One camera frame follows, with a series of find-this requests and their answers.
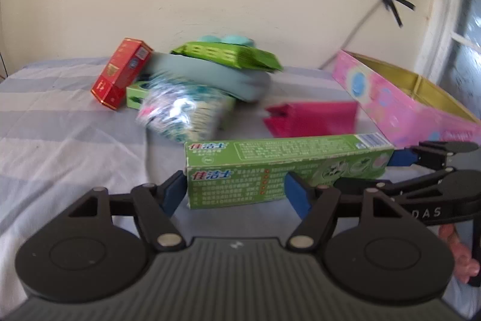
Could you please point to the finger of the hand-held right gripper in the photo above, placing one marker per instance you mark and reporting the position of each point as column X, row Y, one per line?
column 353, row 185
column 402, row 157

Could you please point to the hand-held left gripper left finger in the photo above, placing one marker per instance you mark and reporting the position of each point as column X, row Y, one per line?
column 176, row 191

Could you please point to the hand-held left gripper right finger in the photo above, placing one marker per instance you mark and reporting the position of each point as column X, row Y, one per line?
column 298, row 197

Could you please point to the pink biscuit tin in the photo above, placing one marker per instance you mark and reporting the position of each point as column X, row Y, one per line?
column 394, row 110

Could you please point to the green toothpaste box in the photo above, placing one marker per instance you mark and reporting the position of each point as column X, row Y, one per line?
column 240, row 170

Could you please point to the magenta fabric pouch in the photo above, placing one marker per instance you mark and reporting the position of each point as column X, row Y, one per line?
column 312, row 118

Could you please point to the white patterned plastic packet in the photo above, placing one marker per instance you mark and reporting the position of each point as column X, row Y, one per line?
column 176, row 110

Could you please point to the small green box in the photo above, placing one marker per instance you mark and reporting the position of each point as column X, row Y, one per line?
column 133, row 97

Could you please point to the teal fabric pouch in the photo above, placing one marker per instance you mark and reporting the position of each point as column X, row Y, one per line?
column 225, row 78

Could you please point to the red cardboard box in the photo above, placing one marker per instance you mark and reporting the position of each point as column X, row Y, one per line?
column 120, row 76

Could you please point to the green snack packet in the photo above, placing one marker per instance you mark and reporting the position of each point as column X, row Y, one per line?
column 225, row 56

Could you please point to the person's right hand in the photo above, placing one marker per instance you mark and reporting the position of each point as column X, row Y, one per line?
column 460, row 253

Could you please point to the striped bedsheet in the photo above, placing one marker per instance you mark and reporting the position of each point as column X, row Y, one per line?
column 56, row 136

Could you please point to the frosted window glass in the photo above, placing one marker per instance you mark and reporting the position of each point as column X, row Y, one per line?
column 471, row 5

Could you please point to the white window frame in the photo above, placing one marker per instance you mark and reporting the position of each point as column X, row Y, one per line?
column 439, row 5

